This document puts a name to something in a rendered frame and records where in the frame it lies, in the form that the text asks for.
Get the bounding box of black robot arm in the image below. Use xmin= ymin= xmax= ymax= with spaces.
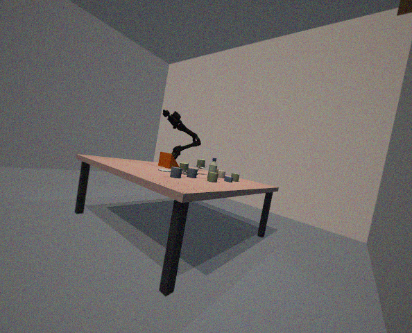
xmin=171 ymin=111 xmax=201 ymax=159

